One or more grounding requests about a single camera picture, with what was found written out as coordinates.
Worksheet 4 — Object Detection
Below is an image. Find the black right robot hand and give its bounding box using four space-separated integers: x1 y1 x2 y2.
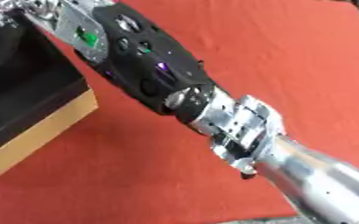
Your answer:
0 0 32 28

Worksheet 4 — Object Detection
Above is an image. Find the tan cardboard box black inside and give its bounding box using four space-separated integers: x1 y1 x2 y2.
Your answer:
0 11 100 183

